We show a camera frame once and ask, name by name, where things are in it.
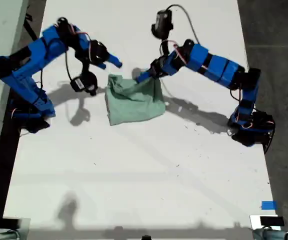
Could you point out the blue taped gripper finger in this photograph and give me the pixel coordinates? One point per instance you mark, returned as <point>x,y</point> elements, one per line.
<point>100,65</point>
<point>146,74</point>
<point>146,80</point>
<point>115,61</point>

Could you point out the small black box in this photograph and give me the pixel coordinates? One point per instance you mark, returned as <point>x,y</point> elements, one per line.
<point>271,221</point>
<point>11,223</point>

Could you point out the grey metal tube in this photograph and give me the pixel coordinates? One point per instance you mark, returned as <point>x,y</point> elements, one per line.
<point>3,235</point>
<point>274,235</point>

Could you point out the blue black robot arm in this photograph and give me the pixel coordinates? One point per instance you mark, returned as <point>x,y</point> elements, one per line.
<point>23,80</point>
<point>216,67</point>

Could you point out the black frame beam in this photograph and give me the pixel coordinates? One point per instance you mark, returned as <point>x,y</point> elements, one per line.
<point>1,162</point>

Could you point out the blue tape patch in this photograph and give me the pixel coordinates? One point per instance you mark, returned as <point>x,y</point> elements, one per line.
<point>269,205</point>

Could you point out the silver mounting plate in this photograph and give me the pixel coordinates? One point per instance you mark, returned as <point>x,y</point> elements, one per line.
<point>255,221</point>

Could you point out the pale green T-shirt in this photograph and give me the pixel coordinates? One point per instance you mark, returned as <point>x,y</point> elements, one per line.
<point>133,102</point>

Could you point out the black camera stalk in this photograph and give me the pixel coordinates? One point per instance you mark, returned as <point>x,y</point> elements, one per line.
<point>86,68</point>
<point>164,46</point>

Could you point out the black round cap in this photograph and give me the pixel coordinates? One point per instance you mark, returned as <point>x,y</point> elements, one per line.
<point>146,237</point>

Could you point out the black camera box with label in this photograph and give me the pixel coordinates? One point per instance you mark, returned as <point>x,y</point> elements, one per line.
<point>82,83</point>
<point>162,22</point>

